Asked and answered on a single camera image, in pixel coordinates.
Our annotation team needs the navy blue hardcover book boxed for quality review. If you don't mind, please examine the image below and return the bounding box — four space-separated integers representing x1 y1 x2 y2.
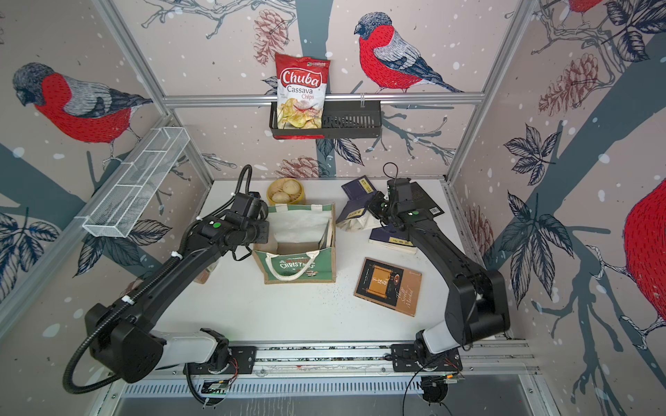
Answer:
369 225 418 255

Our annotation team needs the black paperback book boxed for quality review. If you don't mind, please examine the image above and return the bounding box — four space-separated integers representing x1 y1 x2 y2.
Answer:
410 182 445 218

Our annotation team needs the burlap canvas Christmas bag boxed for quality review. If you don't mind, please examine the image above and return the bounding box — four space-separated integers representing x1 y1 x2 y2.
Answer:
253 204 336 285

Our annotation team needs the brown and black cover book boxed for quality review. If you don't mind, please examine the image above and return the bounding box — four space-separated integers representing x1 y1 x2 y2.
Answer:
354 258 422 317

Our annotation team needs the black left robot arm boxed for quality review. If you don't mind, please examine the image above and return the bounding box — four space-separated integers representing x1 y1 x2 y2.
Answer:
79 217 269 382

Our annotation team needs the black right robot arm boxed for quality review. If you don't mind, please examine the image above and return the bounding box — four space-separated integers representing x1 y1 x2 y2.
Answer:
366 192 511 356

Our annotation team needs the red Chuba cassava chips bag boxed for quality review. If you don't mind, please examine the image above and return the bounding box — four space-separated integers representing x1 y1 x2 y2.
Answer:
273 54 331 140

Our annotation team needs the white steamed bun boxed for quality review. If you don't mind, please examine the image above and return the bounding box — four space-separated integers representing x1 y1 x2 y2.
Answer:
281 179 302 198
272 191 291 204

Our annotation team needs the yellow bamboo steamer basket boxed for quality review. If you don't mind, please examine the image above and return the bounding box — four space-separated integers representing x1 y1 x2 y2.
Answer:
267 178 305 206

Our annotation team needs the brown spice jar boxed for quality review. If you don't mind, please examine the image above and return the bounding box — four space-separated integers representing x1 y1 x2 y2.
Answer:
194 262 218 284

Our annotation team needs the black corrugated cable conduit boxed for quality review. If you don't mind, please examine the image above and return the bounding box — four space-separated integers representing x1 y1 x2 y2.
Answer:
61 164 256 395

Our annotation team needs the black wire wall basket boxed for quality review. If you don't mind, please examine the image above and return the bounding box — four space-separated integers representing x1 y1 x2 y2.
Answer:
269 101 383 140

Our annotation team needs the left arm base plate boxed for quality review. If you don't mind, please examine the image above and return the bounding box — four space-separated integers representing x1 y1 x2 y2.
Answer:
187 346 258 375

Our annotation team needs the white mesh wall shelf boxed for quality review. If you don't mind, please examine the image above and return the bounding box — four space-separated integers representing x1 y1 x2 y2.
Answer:
83 127 190 237

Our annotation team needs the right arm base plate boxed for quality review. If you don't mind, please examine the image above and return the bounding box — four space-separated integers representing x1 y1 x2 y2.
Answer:
383 343 462 373

